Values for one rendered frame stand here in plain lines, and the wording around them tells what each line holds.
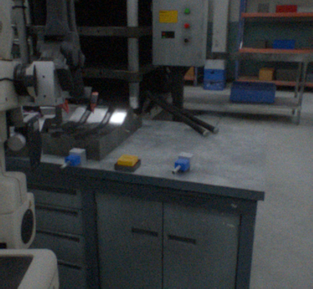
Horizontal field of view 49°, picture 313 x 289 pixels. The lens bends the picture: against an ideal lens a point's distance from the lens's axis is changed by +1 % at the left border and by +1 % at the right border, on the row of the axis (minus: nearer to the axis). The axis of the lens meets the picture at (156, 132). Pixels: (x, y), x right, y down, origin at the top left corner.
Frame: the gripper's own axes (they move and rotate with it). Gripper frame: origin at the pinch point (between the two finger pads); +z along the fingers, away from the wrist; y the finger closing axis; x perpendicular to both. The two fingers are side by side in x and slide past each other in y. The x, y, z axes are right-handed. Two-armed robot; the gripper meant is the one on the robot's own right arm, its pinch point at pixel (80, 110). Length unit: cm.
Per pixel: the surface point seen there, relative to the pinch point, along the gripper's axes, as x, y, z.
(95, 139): 6.8, -5.4, 8.6
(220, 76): -458, -155, 313
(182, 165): 20.4, -38.4, 7.7
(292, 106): -245, -208, 208
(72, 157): 15.0, 2.0, 9.8
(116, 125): -10.6, -11.4, 17.9
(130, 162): 17.9, -19.5, 9.3
